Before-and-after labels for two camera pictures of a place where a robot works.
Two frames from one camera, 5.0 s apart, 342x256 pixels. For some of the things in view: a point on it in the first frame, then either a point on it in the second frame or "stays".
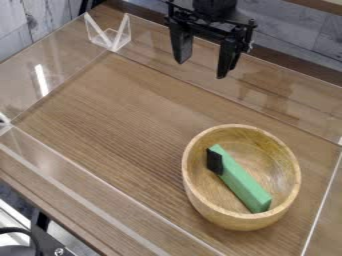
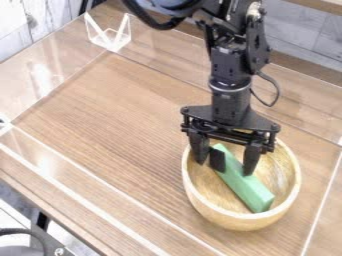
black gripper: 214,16 -> 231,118
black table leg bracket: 46,244 stays
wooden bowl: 264,156 stays
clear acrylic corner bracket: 109,38 stays
